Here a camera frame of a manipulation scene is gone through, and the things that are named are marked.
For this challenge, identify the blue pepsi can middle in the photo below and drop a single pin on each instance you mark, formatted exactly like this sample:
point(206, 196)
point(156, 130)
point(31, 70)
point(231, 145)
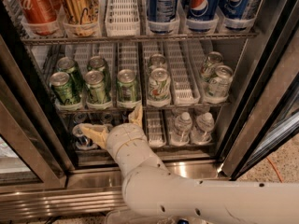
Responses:
point(200, 12)

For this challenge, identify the silver green can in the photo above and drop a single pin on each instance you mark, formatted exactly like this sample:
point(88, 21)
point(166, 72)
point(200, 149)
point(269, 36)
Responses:
point(211, 61)
point(219, 85)

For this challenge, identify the clear water bottle left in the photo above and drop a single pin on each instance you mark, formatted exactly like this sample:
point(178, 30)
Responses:
point(181, 130)

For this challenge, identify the green soda can lane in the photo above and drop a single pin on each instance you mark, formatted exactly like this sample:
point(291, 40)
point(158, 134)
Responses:
point(127, 86)

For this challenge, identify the silver blue can front left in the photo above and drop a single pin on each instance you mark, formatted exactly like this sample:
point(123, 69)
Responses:
point(81, 139)

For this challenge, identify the empty white lane tray middle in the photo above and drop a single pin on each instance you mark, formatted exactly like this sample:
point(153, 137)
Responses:
point(184, 88)

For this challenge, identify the green can rear left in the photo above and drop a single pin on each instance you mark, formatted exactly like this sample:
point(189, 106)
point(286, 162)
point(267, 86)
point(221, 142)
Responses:
point(71, 67)

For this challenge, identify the white diet can rear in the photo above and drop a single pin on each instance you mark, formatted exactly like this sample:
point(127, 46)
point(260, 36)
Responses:
point(157, 61)

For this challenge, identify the silver blue can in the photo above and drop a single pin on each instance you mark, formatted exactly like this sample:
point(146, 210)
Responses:
point(81, 139)
point(81, 118)
point(107, 118)

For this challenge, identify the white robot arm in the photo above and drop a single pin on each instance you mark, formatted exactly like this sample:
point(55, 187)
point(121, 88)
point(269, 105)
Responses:
point(150, 189)

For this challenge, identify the blue pepsi can left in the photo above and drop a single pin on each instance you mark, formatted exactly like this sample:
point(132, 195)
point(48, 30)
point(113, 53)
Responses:
point(161, 14)

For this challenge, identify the silver blue can rear left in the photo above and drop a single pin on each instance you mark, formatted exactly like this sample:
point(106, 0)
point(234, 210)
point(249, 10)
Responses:
point(81, 118)

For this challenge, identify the empty white lane tray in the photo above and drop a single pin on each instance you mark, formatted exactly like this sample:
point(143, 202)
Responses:
point(122, 18)
point(184, 88)

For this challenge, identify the stainless steel fridge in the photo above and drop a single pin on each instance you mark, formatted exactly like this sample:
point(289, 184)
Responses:
point(47, 174)

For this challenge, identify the red cola can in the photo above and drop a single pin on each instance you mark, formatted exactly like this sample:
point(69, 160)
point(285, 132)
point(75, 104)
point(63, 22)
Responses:
point(38, 12)

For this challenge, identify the white diet can front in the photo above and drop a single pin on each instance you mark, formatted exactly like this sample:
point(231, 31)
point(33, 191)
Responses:
point(159, 85)

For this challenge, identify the silver green can rear right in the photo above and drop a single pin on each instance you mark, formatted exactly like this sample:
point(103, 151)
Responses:
point(211, 61)

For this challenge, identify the empty white lane tray top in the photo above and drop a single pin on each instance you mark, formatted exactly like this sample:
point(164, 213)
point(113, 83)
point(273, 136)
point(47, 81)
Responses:
point(122, 18)

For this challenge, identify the green can front left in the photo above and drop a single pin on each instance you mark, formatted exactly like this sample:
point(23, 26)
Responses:
point(64, 88)

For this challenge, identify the white diet can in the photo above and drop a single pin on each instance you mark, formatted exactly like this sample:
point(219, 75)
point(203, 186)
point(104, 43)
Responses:
point(159, 85)
point(157, 61)

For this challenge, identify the gold soda can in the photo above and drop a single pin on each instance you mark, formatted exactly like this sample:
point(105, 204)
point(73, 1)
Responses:
point(81, 14)

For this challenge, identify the clear water bottle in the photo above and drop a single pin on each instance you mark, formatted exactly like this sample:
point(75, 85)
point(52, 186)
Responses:
point(181, 130)
point(202, 129)

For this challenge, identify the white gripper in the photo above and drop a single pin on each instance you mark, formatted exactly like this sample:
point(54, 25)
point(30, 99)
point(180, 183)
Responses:
point(126, 134)

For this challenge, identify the clear water bottle right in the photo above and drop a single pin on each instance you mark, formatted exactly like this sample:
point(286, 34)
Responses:
point(202, 129)

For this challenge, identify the silver green can front right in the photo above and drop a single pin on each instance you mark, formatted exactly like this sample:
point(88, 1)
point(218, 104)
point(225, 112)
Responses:
point(219, 85)

